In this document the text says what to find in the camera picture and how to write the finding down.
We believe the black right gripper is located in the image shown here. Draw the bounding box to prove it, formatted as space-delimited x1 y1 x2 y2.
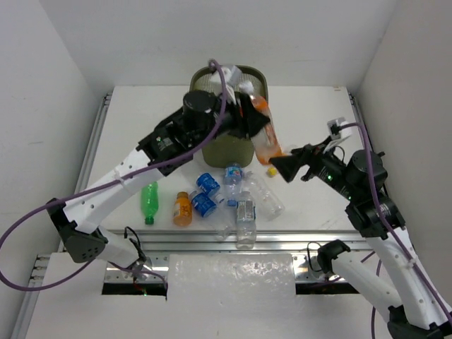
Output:
269 133 357 200

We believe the orange tea bottle white cap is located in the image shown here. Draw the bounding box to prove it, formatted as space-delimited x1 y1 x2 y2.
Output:
249 93 284 165

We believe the clear unlabelled bottle white cap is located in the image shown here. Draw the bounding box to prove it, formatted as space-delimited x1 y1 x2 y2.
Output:
244 171 285 220

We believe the clear bottle colourful label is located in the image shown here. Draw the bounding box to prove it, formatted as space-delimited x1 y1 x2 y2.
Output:
223 162 243 207

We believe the blue label bottle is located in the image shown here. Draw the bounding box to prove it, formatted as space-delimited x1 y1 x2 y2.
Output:
196 172 225 204
189 190 233 240

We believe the clear bottle green-white label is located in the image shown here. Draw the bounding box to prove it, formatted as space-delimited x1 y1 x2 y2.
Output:
236 191 256 250

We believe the small orange juice bottle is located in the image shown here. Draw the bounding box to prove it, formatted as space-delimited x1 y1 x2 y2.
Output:
173 191 192 227

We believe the green plastic bottle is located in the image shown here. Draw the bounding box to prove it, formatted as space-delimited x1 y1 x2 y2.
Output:
141 182 159 225

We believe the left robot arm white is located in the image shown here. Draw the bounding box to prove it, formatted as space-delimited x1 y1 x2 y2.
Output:
47 90 270 268

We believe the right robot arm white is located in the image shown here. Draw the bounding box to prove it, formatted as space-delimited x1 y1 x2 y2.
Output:
270 138 451 338

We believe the olive green mesh bin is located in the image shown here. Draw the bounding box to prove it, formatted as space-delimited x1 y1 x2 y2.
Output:
189 65 268 168

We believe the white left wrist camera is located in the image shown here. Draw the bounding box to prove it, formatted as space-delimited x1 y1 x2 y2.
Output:
209 64 242 95

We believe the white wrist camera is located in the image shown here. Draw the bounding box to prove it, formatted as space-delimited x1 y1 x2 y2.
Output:
327 117 352 141
209 64 242 95

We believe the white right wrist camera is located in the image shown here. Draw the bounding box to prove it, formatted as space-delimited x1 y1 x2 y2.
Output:
327 117 352 141

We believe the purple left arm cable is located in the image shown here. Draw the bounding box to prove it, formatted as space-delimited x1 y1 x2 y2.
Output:
0 59 232 291

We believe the aluminium rail frame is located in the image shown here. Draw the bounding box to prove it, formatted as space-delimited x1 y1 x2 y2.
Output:
21 85 371 338

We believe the black cable loop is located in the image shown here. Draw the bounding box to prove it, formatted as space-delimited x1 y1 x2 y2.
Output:
306 241 324 273

